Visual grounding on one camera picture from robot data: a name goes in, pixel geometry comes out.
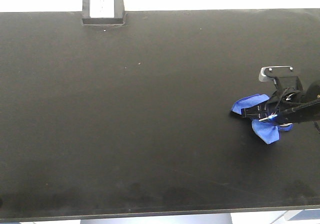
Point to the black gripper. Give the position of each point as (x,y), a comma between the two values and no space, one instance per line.
(279,108)

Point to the blue cloth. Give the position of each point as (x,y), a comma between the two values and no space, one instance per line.
(268,132)

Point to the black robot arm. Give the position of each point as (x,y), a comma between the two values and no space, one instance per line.
(311,103)

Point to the black white power outlet box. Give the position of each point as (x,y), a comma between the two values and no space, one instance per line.
(103,12)

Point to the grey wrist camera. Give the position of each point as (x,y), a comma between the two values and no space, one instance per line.
(275,73)

